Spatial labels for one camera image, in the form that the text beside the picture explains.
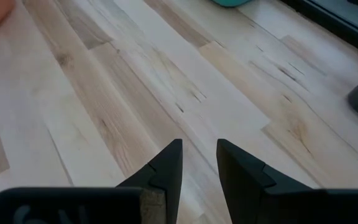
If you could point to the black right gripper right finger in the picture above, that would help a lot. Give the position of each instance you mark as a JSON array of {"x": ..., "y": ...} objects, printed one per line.
[{"x": 253, "y": 193}]

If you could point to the black aluminium table frame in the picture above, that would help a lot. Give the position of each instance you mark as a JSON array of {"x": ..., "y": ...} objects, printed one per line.
[{"x": 337, "y": 25}]

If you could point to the teal plastic bin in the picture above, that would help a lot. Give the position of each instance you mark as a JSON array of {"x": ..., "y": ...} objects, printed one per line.
[{"x": 228, "y": 2}]

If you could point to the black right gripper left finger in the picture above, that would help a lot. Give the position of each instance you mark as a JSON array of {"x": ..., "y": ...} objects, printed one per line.
[{"x": 160, "y": 186}]

